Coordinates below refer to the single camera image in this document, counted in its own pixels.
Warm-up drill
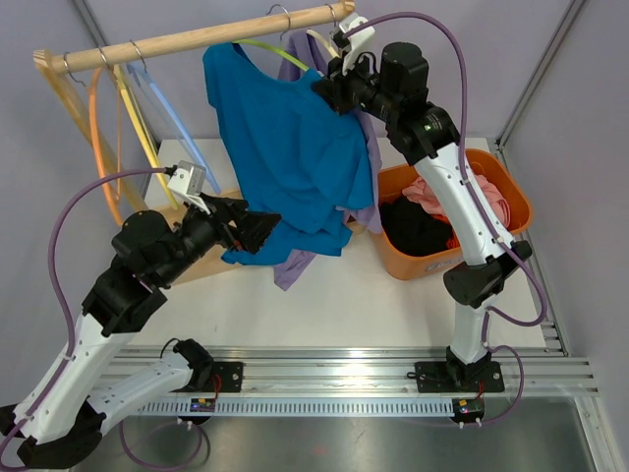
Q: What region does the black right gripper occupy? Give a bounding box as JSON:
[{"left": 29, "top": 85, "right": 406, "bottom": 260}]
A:
[{"left": 313, "top": 48, "right": 399, "bottom": 124}]

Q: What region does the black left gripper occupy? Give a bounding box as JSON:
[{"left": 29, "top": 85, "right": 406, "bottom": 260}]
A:
[{"left": 156, "top": 192, "right": 282, "bottom": 286}]

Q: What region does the blue t shirt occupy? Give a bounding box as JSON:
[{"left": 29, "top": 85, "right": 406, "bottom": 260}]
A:
[{"left": 202, "top": 43, "right": 373, "bottom": 266}]

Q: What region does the green clothes hanger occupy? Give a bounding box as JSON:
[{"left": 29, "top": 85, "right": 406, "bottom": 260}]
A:
[{"left": 233, "top": 3, "right": 326, "bottom": 81}]

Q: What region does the pink t shirt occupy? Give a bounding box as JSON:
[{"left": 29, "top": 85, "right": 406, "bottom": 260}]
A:
[{"left": 402, "top": 175, "right": 511, "bottom": 228}]

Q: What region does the orange clothes hanger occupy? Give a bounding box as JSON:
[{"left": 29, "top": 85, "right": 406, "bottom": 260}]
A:
[{"left": 62, "top": 52, "right": 124, "bottom": 227}]

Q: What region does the black t shirt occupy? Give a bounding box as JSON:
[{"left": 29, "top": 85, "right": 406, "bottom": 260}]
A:
[{"left": 379, "top": 197, "right": 454, "bottom": 257}]

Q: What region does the yellow clothes hanger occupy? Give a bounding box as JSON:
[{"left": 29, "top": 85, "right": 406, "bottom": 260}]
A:
[{"left": 100, "top": 46, "right": 179, "bottom": 210}]

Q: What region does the light blue clothes hanger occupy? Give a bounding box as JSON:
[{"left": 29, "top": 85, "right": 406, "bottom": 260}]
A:
[{"left": 127, "top": 40, "right": 222, "bottom": 194}]

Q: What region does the orange t shirt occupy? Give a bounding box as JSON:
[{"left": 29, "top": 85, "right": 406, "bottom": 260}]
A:
[{"left": 446, "top": 235, "right": 460, "bottom": 249}]

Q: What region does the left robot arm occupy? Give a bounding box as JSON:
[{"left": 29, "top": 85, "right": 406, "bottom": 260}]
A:
[{"left": 1, "top": 196, "right": 281, "bottom": 470}]

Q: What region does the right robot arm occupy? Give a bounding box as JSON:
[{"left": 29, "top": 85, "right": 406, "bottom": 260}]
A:
[{"left": 313, "top": 42, "right": 532, "bottom": 393}]

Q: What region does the lavender t shirt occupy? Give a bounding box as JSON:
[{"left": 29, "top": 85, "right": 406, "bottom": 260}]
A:
[{"left": 273, "top": 30, "right": 382, "bottom": 291}]

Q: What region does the cream clothes hanger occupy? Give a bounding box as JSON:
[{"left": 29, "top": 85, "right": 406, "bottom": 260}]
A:
[{"left": 306, "top": 4, "right": 340, "bottom": 59}]

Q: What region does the wooden tray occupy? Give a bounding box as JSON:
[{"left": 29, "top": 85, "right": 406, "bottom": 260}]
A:
[{"left": 154, "top": 203, "right": 235, "bottom": 286}]

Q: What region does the orange plastic basket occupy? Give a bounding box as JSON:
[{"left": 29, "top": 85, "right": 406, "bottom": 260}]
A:
[{"left": 371, "top": 148, "right": 533, "bottom": 280}]

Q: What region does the wooden clothes rack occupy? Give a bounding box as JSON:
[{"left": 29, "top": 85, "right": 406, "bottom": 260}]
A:
[{"left": 31, "top": 0, "right": 358, "bottom": 217}]

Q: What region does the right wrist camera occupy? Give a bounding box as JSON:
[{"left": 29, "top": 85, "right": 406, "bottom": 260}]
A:
[{"left": 332, "top": 13, "right": 375, "bottom": 76}]

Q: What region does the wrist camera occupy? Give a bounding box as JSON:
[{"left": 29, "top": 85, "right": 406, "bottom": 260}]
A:
[
  {"left": 168, "top": 160, "right": 209, "bottom": 214},
  {"left": 332, "top": 13, "right": 375, "bottom": 76}
]

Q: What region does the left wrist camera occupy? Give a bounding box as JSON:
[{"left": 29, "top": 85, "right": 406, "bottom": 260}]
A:
[{"left": 168, "top": 160, "right": 209, "bottom": 214}]

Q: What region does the aluminium mounting rail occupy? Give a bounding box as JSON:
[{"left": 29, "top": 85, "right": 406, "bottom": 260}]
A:
[{"left": 92, "top": 304, "right": 600, "bottom": 419}]

